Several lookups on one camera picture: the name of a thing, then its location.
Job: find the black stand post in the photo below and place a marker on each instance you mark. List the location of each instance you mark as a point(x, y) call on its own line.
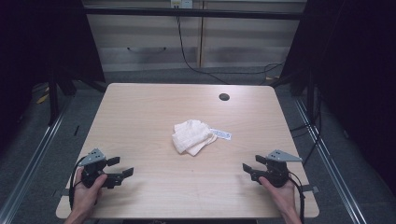
point(53, 99)

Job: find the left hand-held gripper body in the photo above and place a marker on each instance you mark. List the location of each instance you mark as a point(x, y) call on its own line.
point(93, 168)

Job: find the yellow floor tape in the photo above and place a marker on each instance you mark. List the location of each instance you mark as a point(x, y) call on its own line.
point(43, 98)

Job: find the metal floor rail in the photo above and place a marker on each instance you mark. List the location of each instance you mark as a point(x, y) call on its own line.
point(31, 161)
point(333, 165)

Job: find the person's right hand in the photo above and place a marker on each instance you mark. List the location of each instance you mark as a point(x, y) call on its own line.
point(285, 197)

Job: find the dark curtain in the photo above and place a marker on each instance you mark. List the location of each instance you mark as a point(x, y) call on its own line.
point(358, 77)
point(37, 46)

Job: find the white printed label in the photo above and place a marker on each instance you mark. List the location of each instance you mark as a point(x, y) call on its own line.
point(221, 134)

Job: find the white printed muslin cloth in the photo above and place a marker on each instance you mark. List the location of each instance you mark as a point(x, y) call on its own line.
point(193, 137)

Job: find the white power outlet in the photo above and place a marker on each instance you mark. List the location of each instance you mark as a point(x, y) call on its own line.
point(181, 3)

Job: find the person's left hand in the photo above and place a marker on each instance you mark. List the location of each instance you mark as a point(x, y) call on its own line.
point(85, 197)

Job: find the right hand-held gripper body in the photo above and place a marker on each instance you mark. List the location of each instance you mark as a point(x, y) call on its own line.
point(277, 171)

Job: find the black horizontal frame bar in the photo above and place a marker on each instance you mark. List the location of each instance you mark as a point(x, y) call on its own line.
point(193, 13)

